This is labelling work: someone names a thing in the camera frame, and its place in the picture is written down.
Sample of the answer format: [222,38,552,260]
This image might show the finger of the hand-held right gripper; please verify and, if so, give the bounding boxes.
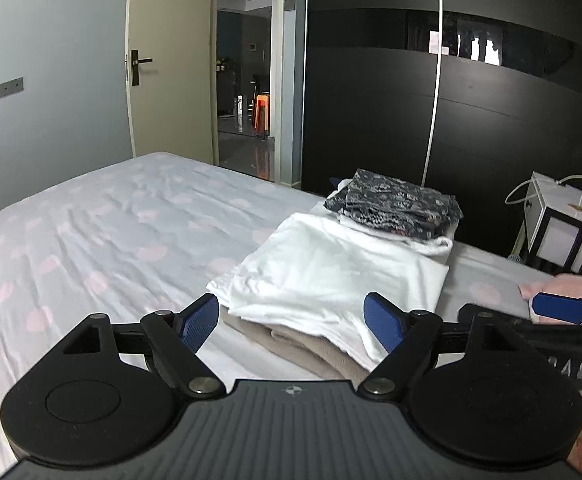
[532,292,582,323]
[458,302,539,345]

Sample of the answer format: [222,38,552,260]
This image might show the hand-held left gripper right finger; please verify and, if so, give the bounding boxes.
[358,291,526,396]

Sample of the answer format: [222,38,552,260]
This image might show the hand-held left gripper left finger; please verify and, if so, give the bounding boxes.
[61,292,224,396]

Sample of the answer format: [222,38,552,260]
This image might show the white t-shirt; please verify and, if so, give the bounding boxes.
[206,212,450,371]

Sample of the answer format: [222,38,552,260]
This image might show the pink garment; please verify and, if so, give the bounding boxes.
[518,274,582,323]

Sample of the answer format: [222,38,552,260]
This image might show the white cube lamp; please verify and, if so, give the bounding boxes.
[505,171,582,281]

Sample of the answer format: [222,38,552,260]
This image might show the white folded garment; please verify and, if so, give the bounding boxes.
[338,212,454,259]

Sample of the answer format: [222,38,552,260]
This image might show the beige folded garment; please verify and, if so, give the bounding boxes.
[223,310,372,381]

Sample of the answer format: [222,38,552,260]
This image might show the dark patterned garment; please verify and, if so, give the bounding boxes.
[323,167,464,241]

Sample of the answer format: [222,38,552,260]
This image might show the polka dot bed sheet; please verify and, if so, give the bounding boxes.
[0,151,582,471]

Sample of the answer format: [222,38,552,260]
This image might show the cream door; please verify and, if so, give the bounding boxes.
[125,0,219,166]

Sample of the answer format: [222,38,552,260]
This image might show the black wardrobe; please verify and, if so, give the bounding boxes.
[301,0,582,261]

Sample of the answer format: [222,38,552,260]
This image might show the orange stool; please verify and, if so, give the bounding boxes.
[251,91,272,139]

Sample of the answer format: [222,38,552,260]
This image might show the silver glass door panel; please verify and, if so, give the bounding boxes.
[271,0,308,188]

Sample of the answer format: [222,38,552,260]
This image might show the dark door handle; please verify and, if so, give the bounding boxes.
[125,50,153,86]

